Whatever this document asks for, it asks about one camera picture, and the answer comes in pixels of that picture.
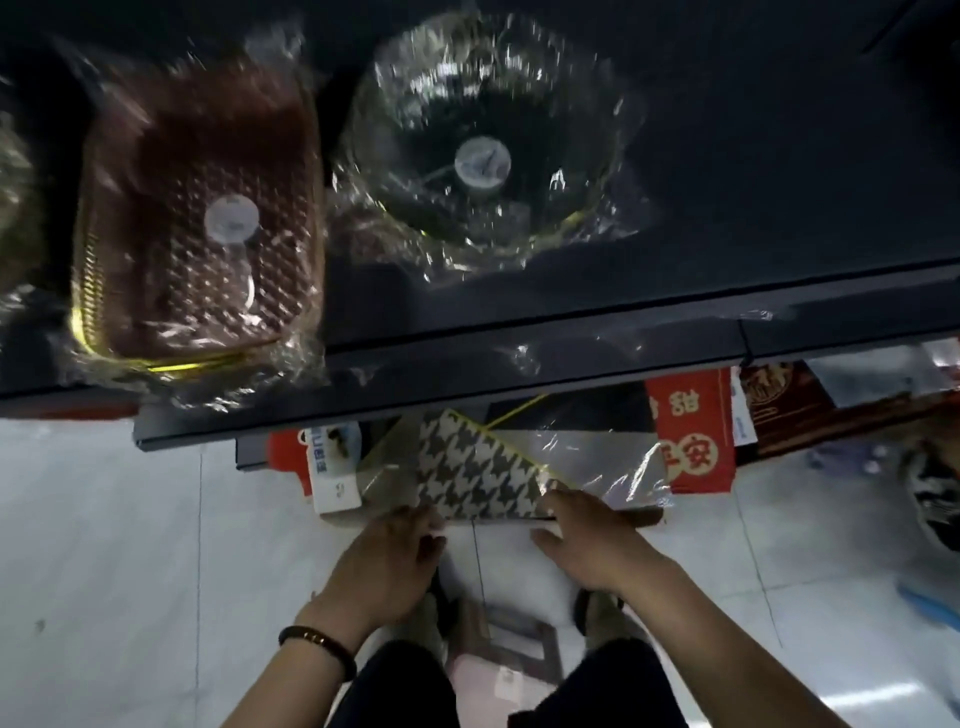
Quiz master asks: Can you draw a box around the black scalloped plate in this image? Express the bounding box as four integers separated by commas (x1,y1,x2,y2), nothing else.
333,11,650,271

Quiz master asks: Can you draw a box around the person's left forearm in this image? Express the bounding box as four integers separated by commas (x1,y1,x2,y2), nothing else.
221,637,350,728

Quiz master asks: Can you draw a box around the person's right forearm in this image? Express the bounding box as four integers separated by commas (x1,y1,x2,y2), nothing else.
622,554,853,728

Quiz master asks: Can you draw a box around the white scalloped bowl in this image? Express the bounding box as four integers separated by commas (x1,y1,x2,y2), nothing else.
0,74,43,316

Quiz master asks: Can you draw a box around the white product box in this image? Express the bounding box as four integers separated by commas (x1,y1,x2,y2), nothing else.
308,419,365,517

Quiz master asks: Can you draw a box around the dark metal shelf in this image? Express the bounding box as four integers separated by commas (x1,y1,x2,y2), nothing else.
0,0,960,470

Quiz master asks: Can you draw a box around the black beaded bracelet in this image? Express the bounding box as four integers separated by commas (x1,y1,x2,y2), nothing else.
278,623,359,683

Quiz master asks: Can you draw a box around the person's right hand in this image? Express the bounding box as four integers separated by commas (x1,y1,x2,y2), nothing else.
530,485,673,598

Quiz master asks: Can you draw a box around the dark brown gift box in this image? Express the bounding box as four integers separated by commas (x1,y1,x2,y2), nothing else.
738,359,838,455

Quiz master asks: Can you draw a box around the person's black shoe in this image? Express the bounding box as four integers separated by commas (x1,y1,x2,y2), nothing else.
573,588,628,639

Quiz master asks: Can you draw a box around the person's left hand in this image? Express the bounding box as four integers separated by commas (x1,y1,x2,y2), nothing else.
298,503,450,655

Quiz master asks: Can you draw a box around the houndstooth patterned package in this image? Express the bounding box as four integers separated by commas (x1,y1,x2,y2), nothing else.
358,407,674,529

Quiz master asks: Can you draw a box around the rose pink rectangular tray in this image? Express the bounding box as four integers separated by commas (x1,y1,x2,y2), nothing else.
68,44,329,376

